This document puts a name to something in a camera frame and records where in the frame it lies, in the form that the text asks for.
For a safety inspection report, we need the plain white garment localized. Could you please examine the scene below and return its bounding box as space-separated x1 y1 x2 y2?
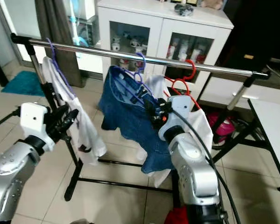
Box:
135 74 214 189

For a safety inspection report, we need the red clothes hanger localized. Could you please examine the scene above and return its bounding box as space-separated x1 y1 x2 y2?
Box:
163 59 201 112

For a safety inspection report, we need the purple clothes hanger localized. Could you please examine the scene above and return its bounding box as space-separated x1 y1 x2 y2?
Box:
45 37 71 96
114 52 155 103

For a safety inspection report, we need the white printed T-shirt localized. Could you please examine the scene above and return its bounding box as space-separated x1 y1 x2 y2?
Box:
42 56 108 166

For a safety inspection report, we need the teal floor rug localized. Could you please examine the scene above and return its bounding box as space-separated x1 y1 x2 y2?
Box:
0 70 42 98

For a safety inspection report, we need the pink plastic item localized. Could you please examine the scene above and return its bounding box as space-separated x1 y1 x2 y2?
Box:
207 111 235 144

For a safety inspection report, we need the metal clothes rack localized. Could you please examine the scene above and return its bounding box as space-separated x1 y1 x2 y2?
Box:
10 33 272 208

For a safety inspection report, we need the low white drawer unit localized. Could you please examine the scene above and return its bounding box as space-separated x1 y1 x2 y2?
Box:
198 75 280 107

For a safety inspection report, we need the white glass-door cabinet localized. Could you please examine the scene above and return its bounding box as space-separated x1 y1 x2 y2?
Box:
97 0 235 91

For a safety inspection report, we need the grey curtain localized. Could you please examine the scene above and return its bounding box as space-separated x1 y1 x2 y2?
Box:
34 0 85 88

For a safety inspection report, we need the small grey toy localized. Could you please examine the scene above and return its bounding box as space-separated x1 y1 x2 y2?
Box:
174 2 194 16

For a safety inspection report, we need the red cloth bundle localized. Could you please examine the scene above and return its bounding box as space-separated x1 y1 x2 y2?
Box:
164 206 190 224

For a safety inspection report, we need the glass sliding door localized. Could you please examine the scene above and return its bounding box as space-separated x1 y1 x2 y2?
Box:
0 0 98 75

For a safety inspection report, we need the white table with black legs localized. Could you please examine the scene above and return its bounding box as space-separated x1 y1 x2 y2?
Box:
247 98 280 193

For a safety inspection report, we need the brown plush toy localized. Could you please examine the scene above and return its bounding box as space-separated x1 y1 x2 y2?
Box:
201 0 224 10

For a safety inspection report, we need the black television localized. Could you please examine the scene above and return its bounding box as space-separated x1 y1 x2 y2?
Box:
222 0 280 70

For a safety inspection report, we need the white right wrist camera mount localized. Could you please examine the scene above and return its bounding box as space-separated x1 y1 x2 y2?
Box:
158 95 190 140

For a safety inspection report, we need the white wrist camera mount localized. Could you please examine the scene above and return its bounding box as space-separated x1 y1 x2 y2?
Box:
20 102 49 140
158 95 190 140

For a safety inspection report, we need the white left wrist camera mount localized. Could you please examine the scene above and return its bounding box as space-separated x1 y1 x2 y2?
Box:
20 102 49 140

